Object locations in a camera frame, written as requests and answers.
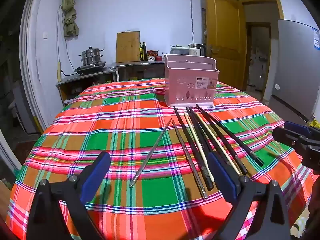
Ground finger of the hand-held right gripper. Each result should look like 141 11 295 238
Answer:
272 127 304 147
284 121 315 137

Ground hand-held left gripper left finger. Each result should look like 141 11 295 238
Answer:
26 151 112 240

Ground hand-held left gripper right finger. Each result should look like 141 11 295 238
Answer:
207 152 299 240

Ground black chopstick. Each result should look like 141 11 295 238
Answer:
198 104 265 166
196 104 248 176
186 107 213 160
189 106 213 155
173 106 215 190

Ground pink plastic utensil basket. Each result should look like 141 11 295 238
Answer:
164 54 220 108

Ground plaid tablecloth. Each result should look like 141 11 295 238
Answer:
6 77 318 240

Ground silver refrigerator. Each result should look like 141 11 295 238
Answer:
271 19 320 123

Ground low steel shelf unit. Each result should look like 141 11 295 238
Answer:
55 67 118 105

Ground countertop stove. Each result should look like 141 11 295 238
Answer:
74 61 107 75

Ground steel kitchen table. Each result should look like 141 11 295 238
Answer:
109 60 167 82

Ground steel steamer pot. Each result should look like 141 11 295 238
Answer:
79 46 104 67

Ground yellow wooden door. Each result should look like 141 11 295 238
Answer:
204 0 247 90

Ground white electric kettle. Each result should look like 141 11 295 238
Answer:
189 43 207 57

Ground wooden cutting board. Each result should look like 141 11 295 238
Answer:
115 31 140 63

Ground white dish container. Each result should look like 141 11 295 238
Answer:
170 45 190 55

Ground hanging green cloth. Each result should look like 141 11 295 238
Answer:
61 0 80 38

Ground yellow door frame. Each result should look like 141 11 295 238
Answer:
241 0 284 100

